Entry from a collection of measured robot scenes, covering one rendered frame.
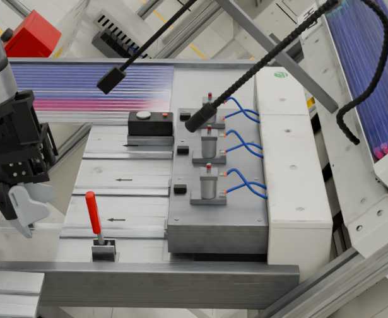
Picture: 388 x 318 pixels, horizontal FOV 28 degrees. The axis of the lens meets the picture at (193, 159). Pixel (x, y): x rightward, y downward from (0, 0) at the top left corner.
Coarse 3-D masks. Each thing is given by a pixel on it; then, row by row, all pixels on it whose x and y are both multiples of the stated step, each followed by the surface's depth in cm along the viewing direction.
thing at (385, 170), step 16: (320, 0) 145; (304, 16) 158; (320, 16) 141; (304, 32) 152; (336, 48) 128; (336, 64) 123; (352, 96) 113; (352, 112) 109; (368, 144) 101; (368, 160) 98; (384, 160) 94; (384, 176) 93
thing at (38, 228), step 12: (0, 228) 112; (12, 228) 112; (36, 228) 112; (48, 228) 112; (60, 228) 112; (72, 228) 112; (84, 228) 112; (108, 228) 112; (120, 228) 112; (132, 228) 112; (144, 228) 112; (156, 228) 112
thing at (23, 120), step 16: (16, 96) 103; (32, 96) 103; (0, 112) 100; (16, 112) 101; (32, 112) 103; (0, 128) 103; (16, 128) 102; (32, 128) 102; (48, 128) 108; (0, 144) 104; (16, 144) 104; (32, 144) 103; (48, 144) 107; (0, 160) 103; (16, 160) 103; (32, 160) 104; (48, 160) 108; (0, 176) 104; (16, 176) 105; (32, 176) 104; (48, 176) 104
